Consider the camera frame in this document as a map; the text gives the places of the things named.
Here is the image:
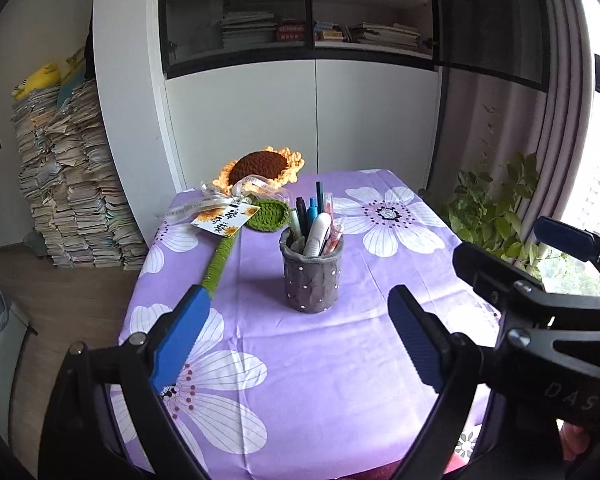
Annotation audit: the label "white sunflower gift tag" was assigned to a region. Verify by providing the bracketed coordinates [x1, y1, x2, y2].
[191, 203, 261, 237]

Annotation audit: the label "green potted plant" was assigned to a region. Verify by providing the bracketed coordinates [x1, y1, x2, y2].
[440, 152, 571, 281]

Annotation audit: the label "clear ribbon bow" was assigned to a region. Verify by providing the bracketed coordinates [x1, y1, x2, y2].
[155, 174, 291, 221]

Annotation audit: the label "wide stack of books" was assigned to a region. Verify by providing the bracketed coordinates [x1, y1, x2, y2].
[350, 22, 423, 51]

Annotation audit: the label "small stack of books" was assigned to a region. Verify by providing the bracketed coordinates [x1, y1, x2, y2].
[314, 21, 348, 42]

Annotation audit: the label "white and green pen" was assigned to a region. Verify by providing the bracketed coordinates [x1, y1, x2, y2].
[289, 209, 304, 251]

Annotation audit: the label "yellow plush toy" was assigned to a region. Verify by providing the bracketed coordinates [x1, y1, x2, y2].
[11, 62, 61, 101]

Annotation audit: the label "red books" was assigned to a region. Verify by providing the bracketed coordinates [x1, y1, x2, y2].
[276, 20, 311, 42]

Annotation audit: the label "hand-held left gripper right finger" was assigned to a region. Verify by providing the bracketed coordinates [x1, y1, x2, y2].
[387, 285, 563, 480]

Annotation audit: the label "stack of magazines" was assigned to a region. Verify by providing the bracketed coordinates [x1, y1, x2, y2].
[221, 10, 277, 51]

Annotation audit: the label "dark glass cabinet door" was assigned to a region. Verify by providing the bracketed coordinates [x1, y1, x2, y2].
[432, 0, 551, 93]

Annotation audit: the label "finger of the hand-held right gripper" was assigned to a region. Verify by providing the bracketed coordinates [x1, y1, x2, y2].
[532, 216, 600, 306]
[452, 242, 600, 331]

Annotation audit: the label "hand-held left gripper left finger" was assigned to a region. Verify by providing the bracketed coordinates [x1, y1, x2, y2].
[39, 285, 212, 480]

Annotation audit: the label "teal flat item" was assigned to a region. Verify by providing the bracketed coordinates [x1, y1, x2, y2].
[57, 77, 88, 108]

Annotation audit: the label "tall pile of books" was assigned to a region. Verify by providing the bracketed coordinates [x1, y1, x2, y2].
[11, 80, 148, 271]

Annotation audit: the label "white bookcase cabinet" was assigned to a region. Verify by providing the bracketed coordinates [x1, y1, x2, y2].
[92, 0, 446, 196]

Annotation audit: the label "grey dotted pen holder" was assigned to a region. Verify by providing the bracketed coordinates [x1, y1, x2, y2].
[280, 232, 345, 313]

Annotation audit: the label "blue pen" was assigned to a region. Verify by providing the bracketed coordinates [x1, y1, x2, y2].
[307, 199, 321, 241]

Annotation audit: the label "person's right hand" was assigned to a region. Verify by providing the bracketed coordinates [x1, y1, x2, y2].
[560, 419, 600, 462]

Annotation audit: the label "purple floral tablecloth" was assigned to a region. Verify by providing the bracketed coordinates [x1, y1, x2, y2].
[107, 169, 503, 480]

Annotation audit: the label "crochet sunflower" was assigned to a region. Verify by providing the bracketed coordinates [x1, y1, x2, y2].
[197, 145, 305, 306]

